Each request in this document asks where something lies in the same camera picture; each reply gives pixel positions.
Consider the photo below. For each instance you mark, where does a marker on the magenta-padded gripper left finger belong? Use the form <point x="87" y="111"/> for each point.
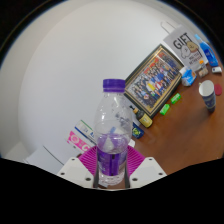
<point x="77" y="170"/>

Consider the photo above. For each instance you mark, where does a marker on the framed group photo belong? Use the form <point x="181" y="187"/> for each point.
<point x="155" y="80"/>

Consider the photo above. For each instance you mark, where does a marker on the white door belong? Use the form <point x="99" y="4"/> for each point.
<point x="46" y="160"/>

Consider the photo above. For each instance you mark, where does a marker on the blue and white paper cup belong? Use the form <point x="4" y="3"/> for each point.
<point x="208" y="96"/>

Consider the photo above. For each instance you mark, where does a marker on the white blue-capped bottle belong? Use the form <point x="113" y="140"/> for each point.
<point x="132" y="143"/>

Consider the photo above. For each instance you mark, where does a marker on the small patterned pouch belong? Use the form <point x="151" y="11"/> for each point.
<point x="203" y="72"/>

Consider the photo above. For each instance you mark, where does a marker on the tall white green box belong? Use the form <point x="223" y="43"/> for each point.
<point x="85" y="129"/>

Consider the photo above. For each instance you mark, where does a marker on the blue tissue pack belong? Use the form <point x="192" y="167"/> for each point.
<point x="188" y="76"/>

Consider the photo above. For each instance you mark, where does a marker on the tall pink box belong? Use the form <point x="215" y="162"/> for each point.
<point x="78" y="141"/>

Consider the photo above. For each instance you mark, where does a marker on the colourful puzzle cube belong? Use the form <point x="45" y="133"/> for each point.
<point x="201" y="62"/>

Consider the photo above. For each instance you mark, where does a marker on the blue detergent bottle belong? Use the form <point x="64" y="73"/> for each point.
<point x="208" y="51"/>

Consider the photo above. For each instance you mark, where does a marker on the flat round red coaster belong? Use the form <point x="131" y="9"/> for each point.
<point x="218" y="89"/>

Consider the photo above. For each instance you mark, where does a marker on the clear purple-capped water bottle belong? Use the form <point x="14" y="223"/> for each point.
<point x="112" y="133"/>

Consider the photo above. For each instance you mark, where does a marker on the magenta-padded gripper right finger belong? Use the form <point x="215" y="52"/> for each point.
<point x="146" y="170"/>

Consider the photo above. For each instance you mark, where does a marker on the white paper gift bag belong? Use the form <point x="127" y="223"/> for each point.
<point x="183" y="45"/>

